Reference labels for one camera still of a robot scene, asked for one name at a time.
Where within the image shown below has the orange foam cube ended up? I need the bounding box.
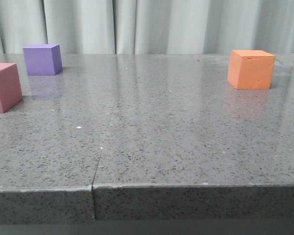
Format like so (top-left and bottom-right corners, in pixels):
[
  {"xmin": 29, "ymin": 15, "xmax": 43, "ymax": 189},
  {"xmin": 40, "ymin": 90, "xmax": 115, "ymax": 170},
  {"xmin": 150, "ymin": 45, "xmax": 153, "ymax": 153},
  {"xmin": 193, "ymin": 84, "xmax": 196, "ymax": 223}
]
[{"xmin": 227, "ymin": 50, "xmax": 275, "ymax": 90}]

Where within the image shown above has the grey curtain backdrop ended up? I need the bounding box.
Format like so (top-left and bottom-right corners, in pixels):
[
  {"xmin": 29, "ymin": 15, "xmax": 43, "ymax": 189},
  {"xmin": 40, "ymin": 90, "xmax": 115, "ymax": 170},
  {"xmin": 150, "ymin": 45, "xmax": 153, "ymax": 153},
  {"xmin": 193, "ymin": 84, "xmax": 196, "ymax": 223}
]
[{"xmin": 0, "ymin": 0, "xmax": 294, "ymax": 54}]

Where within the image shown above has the purple foam cube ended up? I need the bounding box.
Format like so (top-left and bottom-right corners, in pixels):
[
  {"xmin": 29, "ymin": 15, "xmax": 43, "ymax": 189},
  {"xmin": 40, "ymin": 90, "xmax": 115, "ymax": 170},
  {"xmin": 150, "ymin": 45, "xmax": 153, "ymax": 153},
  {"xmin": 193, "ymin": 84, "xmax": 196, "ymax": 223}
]
[{"xmin": 23, "ymin": 44, "xmax": 63, "ymax": 75}]

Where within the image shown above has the pink foam cube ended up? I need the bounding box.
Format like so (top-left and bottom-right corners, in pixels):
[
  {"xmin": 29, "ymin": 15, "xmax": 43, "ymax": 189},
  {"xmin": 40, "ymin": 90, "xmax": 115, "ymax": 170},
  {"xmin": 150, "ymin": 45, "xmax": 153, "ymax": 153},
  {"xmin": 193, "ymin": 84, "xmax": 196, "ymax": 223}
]
[{"xmin": 0, "ymin": 63, "xmax": 23, "ymax": 114}]

